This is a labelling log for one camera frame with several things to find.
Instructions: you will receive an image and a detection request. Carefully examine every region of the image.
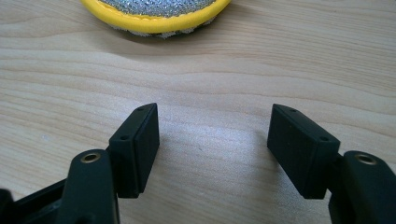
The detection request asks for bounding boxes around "yellow rimmed silver scouring pad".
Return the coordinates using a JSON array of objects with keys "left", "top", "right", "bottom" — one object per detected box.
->
[{"left": 79, "top": 0, "right": 233, "bottom": 39}]

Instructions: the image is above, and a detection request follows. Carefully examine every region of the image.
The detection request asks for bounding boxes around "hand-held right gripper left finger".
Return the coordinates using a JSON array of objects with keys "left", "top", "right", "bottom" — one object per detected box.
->
[{"left": 56, "top": 103, "right": 161, "bottom": 224}]

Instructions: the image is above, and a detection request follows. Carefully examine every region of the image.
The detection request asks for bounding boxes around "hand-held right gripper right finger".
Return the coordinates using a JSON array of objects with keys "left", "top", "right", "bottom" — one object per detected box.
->
[{"left": 266, "top": 104, "right": 396, "bottom": 224}]

